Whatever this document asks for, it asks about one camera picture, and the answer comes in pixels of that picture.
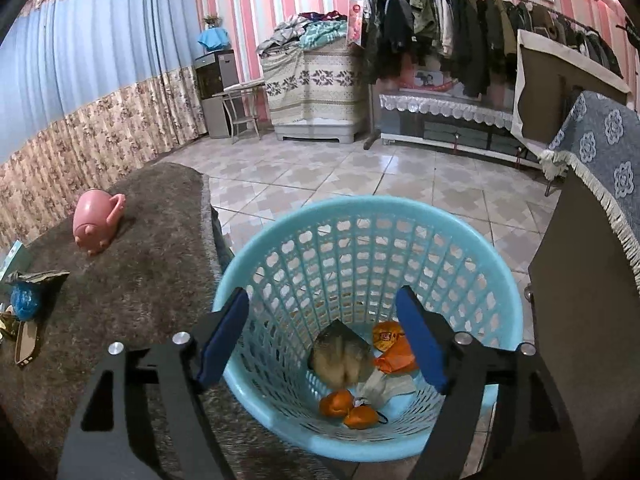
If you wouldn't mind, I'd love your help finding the brown phone case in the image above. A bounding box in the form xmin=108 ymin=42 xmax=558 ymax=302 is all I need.
xmin=14 ymin=320 xmax=39 ymax=367

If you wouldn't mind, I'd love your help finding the blue floral curtain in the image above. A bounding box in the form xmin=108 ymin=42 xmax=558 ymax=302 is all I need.
xmin=1 ymin=0 xmax=205 ymax=247

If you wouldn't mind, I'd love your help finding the low tv stand lace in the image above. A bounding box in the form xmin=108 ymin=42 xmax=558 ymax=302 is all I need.
xmin=378 ymin=91 xmax=544 ymax=168

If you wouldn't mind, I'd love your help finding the light blue plastic basket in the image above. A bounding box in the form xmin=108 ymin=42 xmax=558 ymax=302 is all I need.
xmin=214 ymin=196 xmax=523 ymax=463

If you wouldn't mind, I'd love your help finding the grey floral cloth cover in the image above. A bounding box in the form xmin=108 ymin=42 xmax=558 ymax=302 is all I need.
xmin=539 ymin=91 xmax=639 ymax=278

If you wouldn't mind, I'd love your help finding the pile of clothes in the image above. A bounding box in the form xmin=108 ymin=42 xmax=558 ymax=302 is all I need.
xmin=256 ymin=11 xmax=347 ymax=56

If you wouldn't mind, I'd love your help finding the white framed board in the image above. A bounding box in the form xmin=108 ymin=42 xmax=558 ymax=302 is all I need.
xmin=511 ymin=30 xmax=636 ymax=158

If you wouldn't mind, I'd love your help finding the pink pig-shaped mug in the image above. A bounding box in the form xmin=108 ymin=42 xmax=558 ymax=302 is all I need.
xmin=73 ymin=188 xmax=127 ymax=256

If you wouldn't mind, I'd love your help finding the brown shaggy rug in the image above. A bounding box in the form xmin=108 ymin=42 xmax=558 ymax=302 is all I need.
xmin=1 ymin=162 xmax=222 ymax=479

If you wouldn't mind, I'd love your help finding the blue plastic bag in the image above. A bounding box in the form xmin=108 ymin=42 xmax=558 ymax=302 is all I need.
xmin=11 ymin=282 xmax=41 ymax=322

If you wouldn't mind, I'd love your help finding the patterned snack wrapper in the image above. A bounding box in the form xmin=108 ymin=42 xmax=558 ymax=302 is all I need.
xmin=4 ymin=271 xmax=70 ymax=318

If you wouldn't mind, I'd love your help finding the covered chest with cloth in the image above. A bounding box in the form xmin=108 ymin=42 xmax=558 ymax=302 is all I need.
xmin=260 ymin=38 xmax=368 ymax=144

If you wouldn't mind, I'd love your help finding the grey water dispenser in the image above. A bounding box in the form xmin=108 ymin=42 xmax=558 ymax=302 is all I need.
xmin=193 ymin=49 xmax=239 ymax=139

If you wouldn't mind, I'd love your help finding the teal tissue box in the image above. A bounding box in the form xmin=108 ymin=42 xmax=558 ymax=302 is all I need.
xmin=0 ymin=240 xmax=32 ymax=281

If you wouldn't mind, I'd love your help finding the small folding table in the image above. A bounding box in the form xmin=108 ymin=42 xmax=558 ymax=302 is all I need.
xmin=215 ymin=78 xmax=265 ymax=144

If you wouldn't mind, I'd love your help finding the clothes rack with garments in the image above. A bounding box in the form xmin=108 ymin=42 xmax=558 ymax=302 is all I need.
xmin=362 ymin=0 xmax=623 ymax=133

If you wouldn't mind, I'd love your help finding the blue cloth bundle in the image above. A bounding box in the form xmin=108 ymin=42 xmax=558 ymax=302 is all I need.
xmin=198 ymin=27 xmax=231 ymax=52

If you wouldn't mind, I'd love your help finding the small potted plant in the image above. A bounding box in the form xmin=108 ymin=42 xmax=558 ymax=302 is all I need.
xmin=203 ymin=14 xmax=221 ymax=28

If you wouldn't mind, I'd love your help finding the white crumpled tissue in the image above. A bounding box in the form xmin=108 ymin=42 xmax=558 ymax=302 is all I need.
xmin=354 ymin=370 xmax=416 ymax=410

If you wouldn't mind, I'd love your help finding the dark wooden furniture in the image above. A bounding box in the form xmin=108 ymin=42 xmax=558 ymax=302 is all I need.
xmin=528 ymin=174 xmax=639 ymax=479

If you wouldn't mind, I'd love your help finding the orange snack bag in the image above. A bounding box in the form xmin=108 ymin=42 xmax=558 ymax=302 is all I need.
xmin=372 ymin=321 xmax=418 ymax=375

